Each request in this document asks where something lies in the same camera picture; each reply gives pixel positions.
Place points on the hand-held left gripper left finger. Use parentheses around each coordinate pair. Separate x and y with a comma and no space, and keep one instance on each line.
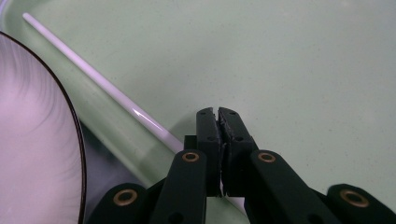
(209,137)

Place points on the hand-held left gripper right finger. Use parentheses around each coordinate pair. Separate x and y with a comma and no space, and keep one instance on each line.
(236,140)

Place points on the green tray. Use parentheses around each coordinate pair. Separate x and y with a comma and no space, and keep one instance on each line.
(264,68)

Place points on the white chopstick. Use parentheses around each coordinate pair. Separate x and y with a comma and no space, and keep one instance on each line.
(102,82)

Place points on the white plate with dark rim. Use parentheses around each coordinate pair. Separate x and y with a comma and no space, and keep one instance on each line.
(34,140)

